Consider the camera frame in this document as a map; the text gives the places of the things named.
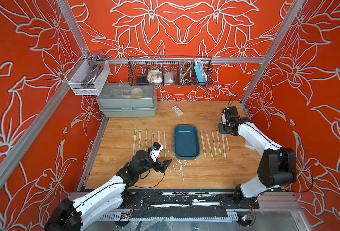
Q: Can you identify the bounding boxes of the blue plastic storage box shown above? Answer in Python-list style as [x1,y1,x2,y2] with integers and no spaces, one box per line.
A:
[174,125,200,160]

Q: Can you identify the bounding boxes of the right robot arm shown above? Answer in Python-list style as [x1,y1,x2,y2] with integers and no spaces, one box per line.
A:
[219,106,297,203]

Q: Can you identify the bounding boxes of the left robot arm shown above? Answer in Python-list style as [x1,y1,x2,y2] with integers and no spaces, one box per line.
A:
[44,147,172,231]

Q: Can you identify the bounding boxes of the small white labelled box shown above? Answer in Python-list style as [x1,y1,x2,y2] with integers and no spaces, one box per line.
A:
[172,106,183,116]

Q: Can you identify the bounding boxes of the grey lidded storage container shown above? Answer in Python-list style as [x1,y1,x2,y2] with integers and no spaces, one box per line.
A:
[97,83,157,118]

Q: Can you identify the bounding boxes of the white square pad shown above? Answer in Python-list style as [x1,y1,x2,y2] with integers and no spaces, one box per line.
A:
[245,141,255,150]

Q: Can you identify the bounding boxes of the light blue carton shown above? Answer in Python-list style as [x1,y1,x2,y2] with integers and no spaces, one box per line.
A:
[194,58,207,86]

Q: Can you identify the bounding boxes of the white crumpled bag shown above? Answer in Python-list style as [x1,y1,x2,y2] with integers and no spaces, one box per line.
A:
[147,69,163,84]

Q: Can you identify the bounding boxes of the metal tongs in basket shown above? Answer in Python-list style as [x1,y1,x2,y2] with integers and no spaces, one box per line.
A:
[81,50,104,89]

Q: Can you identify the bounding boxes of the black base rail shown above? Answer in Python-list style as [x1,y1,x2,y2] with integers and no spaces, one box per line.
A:
[119,189,259,218]

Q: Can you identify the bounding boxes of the black wire wall basket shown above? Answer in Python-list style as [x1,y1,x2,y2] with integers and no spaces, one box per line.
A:
[128,55,215,87]

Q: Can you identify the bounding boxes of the white wire wall basket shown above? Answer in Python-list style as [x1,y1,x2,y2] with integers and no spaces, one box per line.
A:
[65,59,110,96]

